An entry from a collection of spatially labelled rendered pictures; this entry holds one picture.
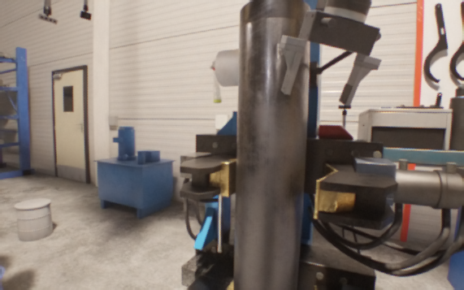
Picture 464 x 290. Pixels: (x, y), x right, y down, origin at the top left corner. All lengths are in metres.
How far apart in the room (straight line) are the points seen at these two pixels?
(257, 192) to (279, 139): 0.16
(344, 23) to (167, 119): 3.18
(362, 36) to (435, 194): 0.51
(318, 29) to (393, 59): 2.39
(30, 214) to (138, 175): 1.06
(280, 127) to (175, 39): 3.09
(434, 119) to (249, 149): 0.59
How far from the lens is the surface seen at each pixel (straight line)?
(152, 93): 3.72
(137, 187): 2.95
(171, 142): 3.48
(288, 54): 0.47
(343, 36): 0.49
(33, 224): 2.88
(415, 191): 0.82
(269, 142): 0.64
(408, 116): 0.92
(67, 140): 5.39
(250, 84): 0.67
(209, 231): 1.08
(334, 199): 0.60
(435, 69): 2.86
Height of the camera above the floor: 1.13
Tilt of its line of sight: 5 degrees down
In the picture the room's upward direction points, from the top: 1 degrees clockwise
